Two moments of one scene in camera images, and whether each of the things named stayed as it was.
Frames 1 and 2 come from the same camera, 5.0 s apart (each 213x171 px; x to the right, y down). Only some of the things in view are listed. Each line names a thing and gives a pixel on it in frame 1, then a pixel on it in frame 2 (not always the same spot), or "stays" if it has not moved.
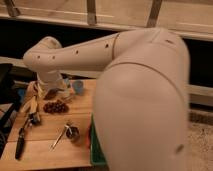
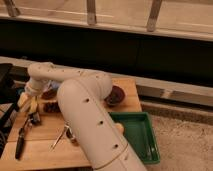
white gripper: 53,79 → 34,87
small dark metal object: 34,119 stays
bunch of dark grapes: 57,107 stays
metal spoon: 53,146 stays
